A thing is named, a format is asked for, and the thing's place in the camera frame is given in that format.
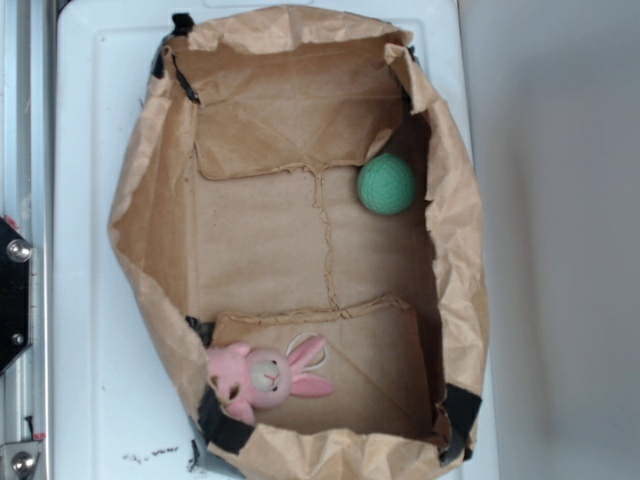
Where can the green dimpled ball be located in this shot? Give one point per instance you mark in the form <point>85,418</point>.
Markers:
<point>386,185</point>

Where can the brown paper bag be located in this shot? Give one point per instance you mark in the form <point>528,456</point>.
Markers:
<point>237,219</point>

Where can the pink plush bunny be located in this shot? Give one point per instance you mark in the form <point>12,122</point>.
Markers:
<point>248,379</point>

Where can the white plastic bin lid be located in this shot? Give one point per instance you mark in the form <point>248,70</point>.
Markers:
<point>114,411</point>

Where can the black metal bracket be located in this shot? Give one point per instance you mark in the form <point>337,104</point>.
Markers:
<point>16,328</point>

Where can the aluminium frame rail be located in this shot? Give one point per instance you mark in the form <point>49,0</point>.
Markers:
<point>27,83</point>

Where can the silver corner bracket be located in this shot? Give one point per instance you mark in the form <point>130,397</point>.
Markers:
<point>19,460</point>

